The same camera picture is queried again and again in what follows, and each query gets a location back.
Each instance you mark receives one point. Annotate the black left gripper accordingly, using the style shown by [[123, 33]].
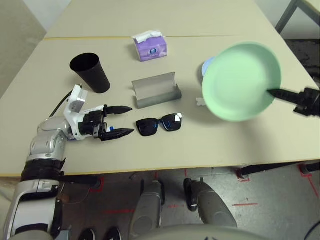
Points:
[[91, 125]]

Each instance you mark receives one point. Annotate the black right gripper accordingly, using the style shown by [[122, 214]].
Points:
[[311, 101]]

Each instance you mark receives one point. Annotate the black sunglasses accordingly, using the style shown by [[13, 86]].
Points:
[[147, 126]]

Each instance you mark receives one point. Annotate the grey glasses case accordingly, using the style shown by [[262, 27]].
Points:
[[155, 100]]

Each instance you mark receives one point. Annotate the green plate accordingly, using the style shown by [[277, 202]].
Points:
[[237, 82]]

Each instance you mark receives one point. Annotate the white tissue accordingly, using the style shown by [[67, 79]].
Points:
[[200, 102]]

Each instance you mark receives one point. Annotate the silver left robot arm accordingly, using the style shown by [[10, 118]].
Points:
[[45, 145]]

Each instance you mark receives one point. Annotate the black plastic cup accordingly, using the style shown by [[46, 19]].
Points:
[[95, 77]]

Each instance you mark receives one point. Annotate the black table foot bar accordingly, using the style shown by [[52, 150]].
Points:
[[80, 180], [262, 168]]

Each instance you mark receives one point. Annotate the purple tissue pack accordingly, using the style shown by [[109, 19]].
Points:
[[152, 51]]

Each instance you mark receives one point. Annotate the grey robot left leg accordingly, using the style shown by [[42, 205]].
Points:
[[147, 212]]

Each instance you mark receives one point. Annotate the grey robot leg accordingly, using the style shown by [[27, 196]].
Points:
[[212, 207], [147, 212]]

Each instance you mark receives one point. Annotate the black sneaker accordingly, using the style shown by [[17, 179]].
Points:
[[112, 233], [87, 233]]

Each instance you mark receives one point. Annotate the grey box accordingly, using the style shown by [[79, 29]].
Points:
[[65, 235]]

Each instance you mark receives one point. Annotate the grey robot right leg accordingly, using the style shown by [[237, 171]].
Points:
[[212, 207]]

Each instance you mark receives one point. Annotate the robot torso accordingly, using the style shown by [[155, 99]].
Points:
[[200, 233]]

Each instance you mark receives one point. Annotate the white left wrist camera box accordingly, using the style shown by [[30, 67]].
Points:
[[75, 100]]

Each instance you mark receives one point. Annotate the beige table black frame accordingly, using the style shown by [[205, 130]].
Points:
[[284, 17]]

